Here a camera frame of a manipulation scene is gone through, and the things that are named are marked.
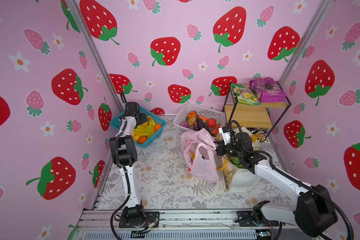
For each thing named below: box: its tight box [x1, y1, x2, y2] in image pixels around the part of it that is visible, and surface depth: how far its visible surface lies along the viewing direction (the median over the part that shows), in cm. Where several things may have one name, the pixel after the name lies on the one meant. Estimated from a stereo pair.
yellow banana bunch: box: [132, 116, 156, 139], surface depth 106 cm
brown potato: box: [188, 116, 197, 127], surface depth 113 cm
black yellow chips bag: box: [247, 127, 268, 143], surface depth 100 cm
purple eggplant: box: [196, 118, 204, 131], surface depth 113 cm
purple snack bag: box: [249, 77, 287, 103], surface depth 80 cm
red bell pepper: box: [207, 118, 217, 128], surface depth 111 cm
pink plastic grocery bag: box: [180, 128, 220, 183], surface depth 74 cm
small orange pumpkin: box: [188, 111, 197, 118], surface depth 117 cm
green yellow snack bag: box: [230, 84, 261, 106], surface depth 80 cm
